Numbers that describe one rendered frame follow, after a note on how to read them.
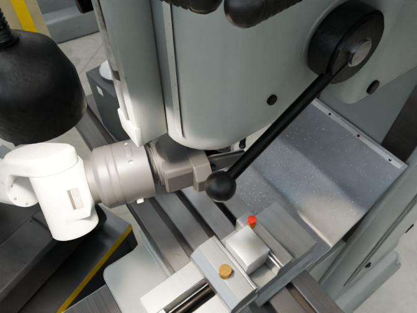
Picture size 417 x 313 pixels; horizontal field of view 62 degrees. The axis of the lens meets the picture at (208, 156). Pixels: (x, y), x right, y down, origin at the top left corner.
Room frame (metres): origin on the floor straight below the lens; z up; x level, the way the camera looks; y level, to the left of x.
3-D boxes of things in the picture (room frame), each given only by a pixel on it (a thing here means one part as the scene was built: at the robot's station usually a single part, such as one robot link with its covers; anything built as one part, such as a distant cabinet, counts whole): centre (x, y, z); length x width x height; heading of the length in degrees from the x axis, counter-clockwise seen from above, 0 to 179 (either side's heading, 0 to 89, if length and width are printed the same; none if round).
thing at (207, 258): (0.23, -0.03, 1.00); 0.12 x 0.06 x 0.04; 37
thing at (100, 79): (0.65, 0.19, 1.01); 0.22 x 0.12 x 0.20; 44
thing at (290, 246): (0.24, -0.05, 0.97); 0.35 x 0.15 x 0.11; 127
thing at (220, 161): (0.31, -0.03, 1.23); 0.06 x 0.02 x 0.03; 110
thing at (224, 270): (0.22, -0.03, 1.03); 0.02 x 0.02 x 0.02
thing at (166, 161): (0.31, 0.07, 1.23); 0.13 x 0.12 x 0.10; 20
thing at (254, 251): (0.26, -0.07, 1.02); 0.06 x 0.05 x 0.06; 37
